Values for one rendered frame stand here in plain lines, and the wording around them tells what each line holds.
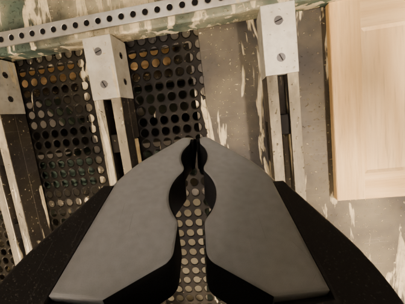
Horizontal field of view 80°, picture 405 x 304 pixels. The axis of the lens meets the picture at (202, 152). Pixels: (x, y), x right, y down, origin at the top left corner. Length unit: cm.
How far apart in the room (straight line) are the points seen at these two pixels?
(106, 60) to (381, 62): 55
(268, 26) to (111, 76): 32
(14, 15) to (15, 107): 20
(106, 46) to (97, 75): 6
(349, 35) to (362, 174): 29
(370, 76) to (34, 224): 83
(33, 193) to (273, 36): 66
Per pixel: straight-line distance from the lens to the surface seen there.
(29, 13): 71
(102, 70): 56
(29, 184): 74
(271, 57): 51
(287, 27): 52
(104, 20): 60
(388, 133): 64
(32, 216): 75
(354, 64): 60
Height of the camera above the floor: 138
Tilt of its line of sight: 30 degrees down
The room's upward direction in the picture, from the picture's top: 179 degrees clockwise
